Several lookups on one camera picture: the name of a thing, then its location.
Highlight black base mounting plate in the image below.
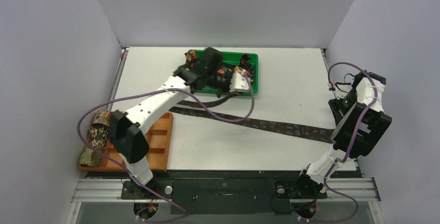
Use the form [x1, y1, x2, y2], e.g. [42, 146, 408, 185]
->
[120, 170, 327, 215]

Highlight dark navy patterned tie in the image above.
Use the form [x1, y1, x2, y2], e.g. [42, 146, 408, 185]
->
[236, 53, 254, 80]

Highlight green plastic bin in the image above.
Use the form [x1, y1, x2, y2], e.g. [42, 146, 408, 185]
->
[197, 51, 259, 97]

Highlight brown floral rolled tie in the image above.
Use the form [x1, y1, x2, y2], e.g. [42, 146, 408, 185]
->
[88, 125, 109, 148]

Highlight colourful rolled tie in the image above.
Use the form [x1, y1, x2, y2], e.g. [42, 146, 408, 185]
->
[91, 109, 112, 127]

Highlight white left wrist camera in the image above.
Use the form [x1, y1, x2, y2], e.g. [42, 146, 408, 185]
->
[229, 71, 251, 93]

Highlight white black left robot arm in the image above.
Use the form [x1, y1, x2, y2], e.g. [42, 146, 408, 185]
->
[109, 47, 223, 198]

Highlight orange compartment tray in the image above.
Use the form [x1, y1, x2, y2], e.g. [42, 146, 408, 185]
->
[78, 112, 173, 172]

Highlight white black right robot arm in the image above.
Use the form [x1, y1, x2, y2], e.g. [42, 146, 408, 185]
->
[292, 72, 392, 198]

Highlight dark brown blue-patterned tie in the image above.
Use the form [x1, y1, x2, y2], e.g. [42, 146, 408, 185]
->
[170, 100, 333, 144]

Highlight red floral patterned tie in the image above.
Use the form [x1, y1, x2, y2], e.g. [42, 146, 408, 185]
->
[185, 50, 197, 64]

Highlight aluminium frame rail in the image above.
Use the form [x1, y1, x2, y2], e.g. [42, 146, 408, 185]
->
[71, 178, 380, 203]

